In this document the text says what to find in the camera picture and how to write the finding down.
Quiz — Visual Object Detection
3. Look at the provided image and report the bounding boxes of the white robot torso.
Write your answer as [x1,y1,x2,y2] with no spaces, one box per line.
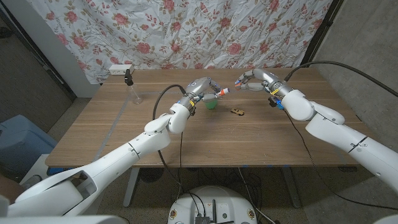
[167,185,258,224]

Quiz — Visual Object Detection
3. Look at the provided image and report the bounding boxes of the black backdrop stand pole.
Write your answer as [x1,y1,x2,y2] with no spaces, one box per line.
[298,0,345,68]

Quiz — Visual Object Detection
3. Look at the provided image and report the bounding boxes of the floral backdrop cloth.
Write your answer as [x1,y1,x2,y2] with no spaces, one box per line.
[26,0,333,85]

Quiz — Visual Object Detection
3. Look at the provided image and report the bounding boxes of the black round mesh disc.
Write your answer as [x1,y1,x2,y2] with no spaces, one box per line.
[138,167,164,183]

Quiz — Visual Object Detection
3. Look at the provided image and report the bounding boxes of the person's bare leg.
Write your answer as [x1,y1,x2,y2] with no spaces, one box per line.
[0,174,25,205]

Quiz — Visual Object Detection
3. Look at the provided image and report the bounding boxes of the green stress ball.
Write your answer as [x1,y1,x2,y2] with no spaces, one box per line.
[203,98,218,110]

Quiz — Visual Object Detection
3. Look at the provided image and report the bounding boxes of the blue storage bin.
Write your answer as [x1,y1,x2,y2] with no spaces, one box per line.
[0,114,58,172]

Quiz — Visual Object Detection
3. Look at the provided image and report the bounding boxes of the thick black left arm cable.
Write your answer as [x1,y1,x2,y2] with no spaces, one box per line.
[152,83,187,189]

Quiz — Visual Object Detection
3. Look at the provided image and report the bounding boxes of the white power strip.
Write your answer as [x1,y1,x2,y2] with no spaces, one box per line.
[108,63,135,76]

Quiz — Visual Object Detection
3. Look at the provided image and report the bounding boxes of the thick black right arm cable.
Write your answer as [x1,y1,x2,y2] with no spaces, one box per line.
[284,60,398,98]

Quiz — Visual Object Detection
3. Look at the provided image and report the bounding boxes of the metal table leg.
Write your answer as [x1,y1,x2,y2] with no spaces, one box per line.
[281,166,302,208]
[123,167,141,208]

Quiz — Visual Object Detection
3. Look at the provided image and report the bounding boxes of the white floor panel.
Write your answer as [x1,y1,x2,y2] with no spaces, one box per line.
[20,154,53,187]

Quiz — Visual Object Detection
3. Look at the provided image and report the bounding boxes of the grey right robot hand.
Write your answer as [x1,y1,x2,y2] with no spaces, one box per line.
[234,68,293,97]

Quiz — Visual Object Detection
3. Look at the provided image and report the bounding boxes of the grey sneaker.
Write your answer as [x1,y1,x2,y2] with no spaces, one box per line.
[21,174,42,189]

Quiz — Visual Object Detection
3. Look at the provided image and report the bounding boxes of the clear spray bottle black nozzle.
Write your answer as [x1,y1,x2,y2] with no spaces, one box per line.
[124,68,143,105]

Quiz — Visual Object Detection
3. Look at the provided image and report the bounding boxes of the white robot chest edge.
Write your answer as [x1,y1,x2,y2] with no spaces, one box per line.
[0,214,129,224]

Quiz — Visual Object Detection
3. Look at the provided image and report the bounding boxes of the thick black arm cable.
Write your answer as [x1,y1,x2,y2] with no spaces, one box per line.
[152,83,187,189]
[284,60,398,98]

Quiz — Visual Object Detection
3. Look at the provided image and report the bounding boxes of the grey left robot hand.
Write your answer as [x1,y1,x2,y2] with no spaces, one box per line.
[178,77,224,110]

